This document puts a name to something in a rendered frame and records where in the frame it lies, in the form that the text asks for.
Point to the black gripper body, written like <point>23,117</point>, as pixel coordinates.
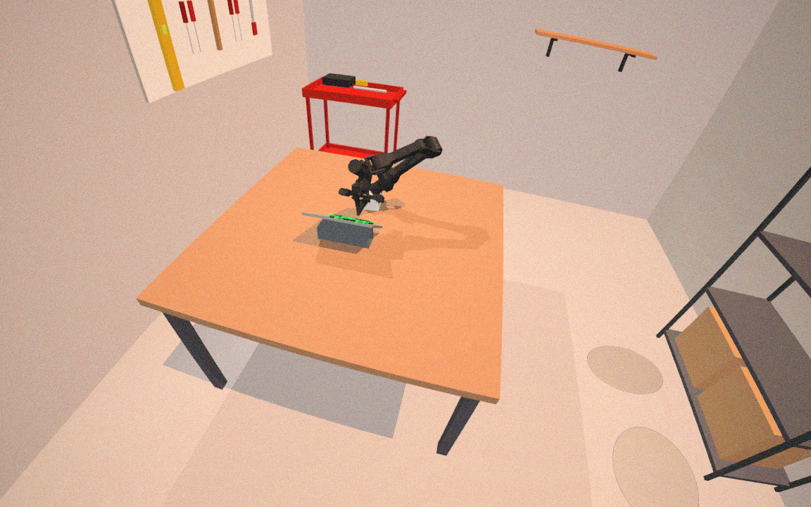
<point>347,192</point>

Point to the grey switch panel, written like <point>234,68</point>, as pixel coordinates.
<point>345,230</point>

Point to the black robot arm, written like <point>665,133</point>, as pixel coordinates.
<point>409,155</point>

